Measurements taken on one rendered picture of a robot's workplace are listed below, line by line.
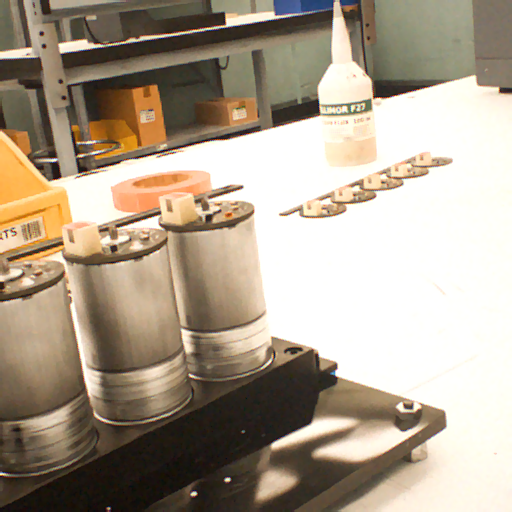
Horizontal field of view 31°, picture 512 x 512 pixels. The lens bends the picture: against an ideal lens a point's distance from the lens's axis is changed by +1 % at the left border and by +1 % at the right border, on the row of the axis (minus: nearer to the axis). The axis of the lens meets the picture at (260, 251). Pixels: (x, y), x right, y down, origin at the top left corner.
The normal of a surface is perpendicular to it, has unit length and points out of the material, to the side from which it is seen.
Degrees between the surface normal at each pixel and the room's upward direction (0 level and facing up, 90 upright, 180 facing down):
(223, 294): 90
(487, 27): 90
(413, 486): 0
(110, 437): 0
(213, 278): 90
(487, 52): 90
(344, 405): 0
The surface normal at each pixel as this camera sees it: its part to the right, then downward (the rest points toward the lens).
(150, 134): 0.70, 0.11
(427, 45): -0.76, 0.27
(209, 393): -0.13, -0.95
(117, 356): -0.09, 0.29
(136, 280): 0.41, 0.21
